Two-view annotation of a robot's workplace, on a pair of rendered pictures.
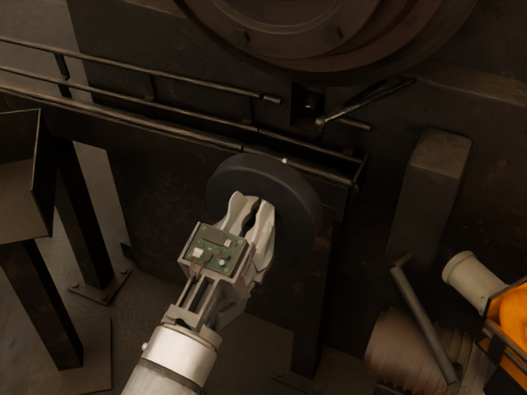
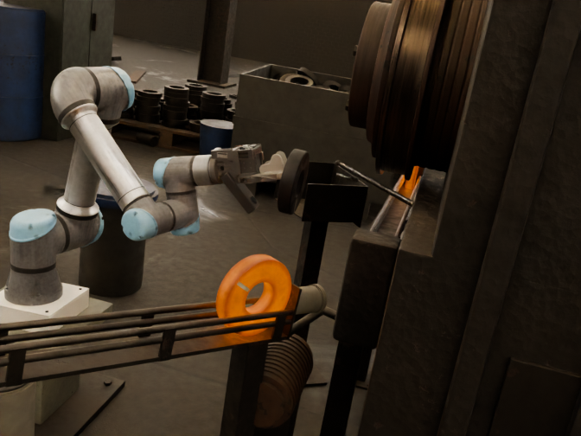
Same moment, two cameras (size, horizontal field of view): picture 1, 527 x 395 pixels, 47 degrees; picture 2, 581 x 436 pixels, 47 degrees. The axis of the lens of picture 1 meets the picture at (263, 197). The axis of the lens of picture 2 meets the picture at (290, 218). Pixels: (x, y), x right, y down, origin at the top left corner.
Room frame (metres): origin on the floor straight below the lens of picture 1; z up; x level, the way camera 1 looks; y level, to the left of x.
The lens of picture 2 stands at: (0.18, -1.49, 1.25)
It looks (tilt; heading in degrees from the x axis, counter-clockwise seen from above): 19 degrees down; 77
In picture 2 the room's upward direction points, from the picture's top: 9 degrees clockwise
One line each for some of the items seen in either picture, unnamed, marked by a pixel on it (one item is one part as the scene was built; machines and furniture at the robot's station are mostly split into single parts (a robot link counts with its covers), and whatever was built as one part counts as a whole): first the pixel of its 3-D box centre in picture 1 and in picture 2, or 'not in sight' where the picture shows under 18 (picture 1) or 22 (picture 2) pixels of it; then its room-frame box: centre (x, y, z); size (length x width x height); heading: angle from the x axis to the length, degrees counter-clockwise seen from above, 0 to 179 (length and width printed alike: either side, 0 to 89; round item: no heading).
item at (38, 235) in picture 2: not in sight; (35, 237); (-0.10, 0.27, 0.52); 0.13 x 0.12 x 0.14; 49
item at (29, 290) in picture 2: not in sight; (34, 278); (-0.10, 0.26, 0.40); 0.15 x 0.15 x 0.10
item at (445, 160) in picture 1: (427, 201); (367, 289); (0.65, -0.27, 0.68); 0.11 x 0.08 x 0.24; 155
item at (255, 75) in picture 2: not in sight; (322, 134); (1.28, 2.74, 0.39); 1.03 x 0.83 x 0.79; 159
